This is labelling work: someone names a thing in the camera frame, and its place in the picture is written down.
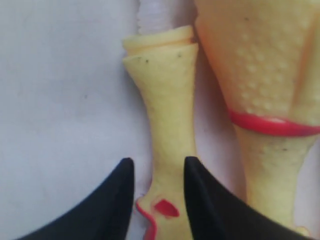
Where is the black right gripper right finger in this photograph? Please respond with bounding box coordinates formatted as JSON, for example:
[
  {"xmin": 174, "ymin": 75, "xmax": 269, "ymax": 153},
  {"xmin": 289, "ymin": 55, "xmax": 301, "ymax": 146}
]
[{"xmin": 184, "ymin": 156, "xmax": 305, "ymax": 240}]

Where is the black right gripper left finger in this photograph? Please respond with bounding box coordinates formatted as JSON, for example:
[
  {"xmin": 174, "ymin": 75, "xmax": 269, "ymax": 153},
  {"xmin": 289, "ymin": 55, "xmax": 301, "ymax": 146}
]
[{"xmin": 23, "ymin": 158, "xmax": 135, "ymax": 240}]

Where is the detached chicken head with squeaker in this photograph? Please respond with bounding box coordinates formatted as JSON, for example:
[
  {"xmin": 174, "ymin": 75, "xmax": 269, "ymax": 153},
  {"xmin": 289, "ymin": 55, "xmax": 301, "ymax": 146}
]
[{"xmin": 121, "ymin": 0, "xmax": 200, "ymax": 240}]

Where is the yellow rubber chicken front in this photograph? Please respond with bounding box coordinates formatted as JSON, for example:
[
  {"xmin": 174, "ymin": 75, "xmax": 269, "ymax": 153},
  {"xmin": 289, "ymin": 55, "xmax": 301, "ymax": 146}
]
[{"xmin": 195, "ymin": 0, "xmax": 320, "ymax": 236}]

